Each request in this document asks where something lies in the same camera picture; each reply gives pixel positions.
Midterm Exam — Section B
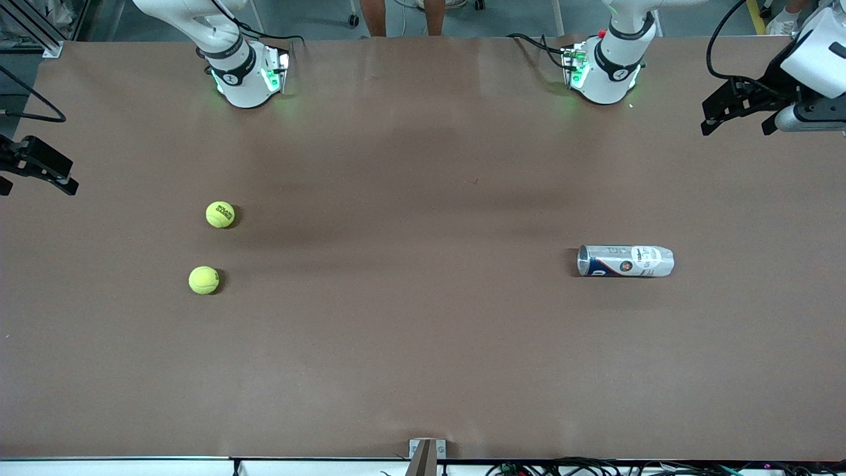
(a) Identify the aluminium frame profile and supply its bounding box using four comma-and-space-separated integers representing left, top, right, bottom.
0, 0, 64, 58

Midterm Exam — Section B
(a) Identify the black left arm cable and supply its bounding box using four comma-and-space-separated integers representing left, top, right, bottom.
705, 0, 794, 90

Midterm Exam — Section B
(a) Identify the black right base cable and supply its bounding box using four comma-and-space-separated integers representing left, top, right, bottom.
228, 17, 306, 48

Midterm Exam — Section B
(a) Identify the black left base cable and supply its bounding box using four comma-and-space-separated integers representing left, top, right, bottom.
507, 33, 570, 70

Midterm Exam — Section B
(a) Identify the grey metal camera mount bracket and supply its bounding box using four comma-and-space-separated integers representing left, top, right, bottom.
408, 438, 447, 476

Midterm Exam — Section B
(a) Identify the clear Wilson tennis ball can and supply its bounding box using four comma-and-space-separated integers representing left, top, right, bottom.
577, 244, 675, 278

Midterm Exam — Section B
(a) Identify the black base cable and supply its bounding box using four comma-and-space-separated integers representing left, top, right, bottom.
228, 17, 306, 48
507, 33, 570, 70

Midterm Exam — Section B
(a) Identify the plain yellow tennis ball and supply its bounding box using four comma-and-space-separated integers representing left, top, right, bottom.
188, 266, 220, 296

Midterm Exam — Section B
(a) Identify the white sneaker with sock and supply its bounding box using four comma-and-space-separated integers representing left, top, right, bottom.
767, 0, 804, 36

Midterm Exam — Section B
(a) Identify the black cable bundle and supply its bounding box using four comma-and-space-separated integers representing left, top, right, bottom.
486, 456, 846, 476

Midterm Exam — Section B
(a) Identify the yellow tennis ball black print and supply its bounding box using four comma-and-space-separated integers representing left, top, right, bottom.
206, 201, 236, 229

